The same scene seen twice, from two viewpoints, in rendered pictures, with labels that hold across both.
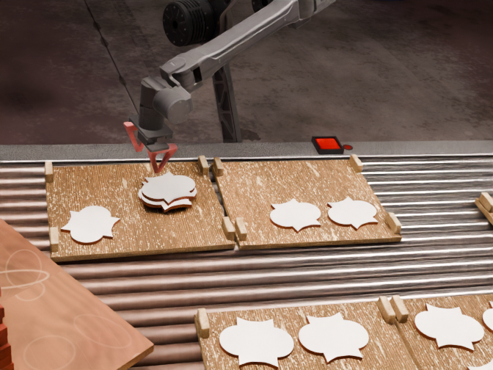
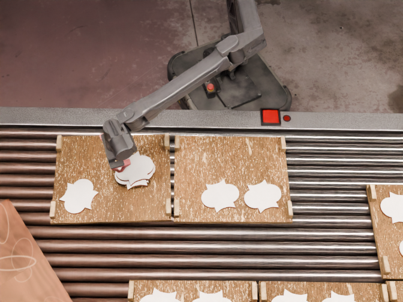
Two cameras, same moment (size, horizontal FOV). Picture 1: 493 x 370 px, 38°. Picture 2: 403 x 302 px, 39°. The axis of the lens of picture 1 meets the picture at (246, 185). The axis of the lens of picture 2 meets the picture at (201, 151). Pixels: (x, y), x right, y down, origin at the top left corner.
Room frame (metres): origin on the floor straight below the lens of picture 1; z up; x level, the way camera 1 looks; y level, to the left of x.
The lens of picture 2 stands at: (0.51, -0.27, 2.74)
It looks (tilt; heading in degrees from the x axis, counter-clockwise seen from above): 58 degrees down; 13
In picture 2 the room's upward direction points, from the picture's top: 4 degrees clockwise
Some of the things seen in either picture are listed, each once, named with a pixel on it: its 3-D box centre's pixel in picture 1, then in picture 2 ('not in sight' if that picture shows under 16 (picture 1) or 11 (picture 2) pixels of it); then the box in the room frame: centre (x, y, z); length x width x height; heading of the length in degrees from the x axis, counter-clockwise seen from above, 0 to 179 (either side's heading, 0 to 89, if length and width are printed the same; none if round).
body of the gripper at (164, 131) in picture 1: (151, 117); (114, 141); (1.39, 0.23, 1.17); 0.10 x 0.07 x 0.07; 38
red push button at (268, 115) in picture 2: (327, 145); (270, 117); (1.83, -0.22, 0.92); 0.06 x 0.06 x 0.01; 18
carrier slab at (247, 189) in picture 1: (301, 200); (231, 178); (1.52, -0.15, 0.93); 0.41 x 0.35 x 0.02; 108
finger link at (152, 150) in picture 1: (156, 152); (118, 161); (1.36, 0.21, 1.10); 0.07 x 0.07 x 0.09; 38
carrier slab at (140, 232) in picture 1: (135, 206); (113, 177); (1.38, 0.26, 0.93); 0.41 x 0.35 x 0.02; 110
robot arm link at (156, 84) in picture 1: (155, 93); (113, 132); (1.38, 0.23, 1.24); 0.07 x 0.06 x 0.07; 44
